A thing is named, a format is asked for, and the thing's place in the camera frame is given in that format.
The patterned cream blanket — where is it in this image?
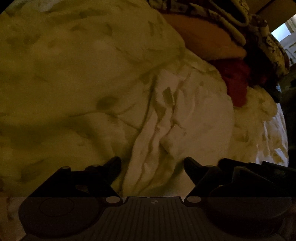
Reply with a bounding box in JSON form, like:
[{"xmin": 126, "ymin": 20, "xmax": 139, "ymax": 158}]
[{"xmin": 148, "ymin": 1, "xmax": 290, "ymax": 76}]

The dark red cloth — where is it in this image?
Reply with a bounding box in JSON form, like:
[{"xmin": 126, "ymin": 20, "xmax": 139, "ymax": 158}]
[{"xmin": 214, "ymin": 59, "xmax": 250, "ymax": 108}]

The white small garment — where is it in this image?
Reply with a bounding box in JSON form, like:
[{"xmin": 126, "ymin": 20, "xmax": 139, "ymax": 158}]
[{"xmin": 122, "ymin": 67, "xmax": 234, "ymax": 197}]

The floral cream bed sheet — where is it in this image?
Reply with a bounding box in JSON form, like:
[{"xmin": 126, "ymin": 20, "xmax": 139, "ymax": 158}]
[{"xmin": 1, "ymin": 1, "xmax": 288, "ymax": 240}]

